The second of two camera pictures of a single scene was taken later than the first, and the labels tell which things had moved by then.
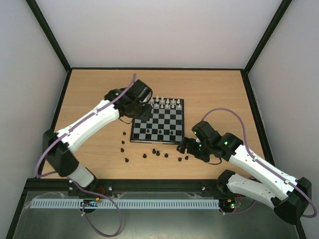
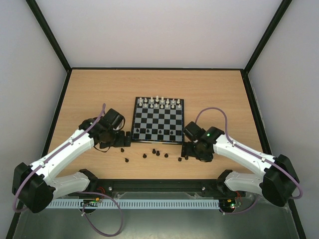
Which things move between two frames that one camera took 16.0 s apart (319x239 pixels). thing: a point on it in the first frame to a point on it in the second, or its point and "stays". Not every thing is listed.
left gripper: (145, 115) to (121, 142)
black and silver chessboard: (166, 126) stays
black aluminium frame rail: (109, 187) stays
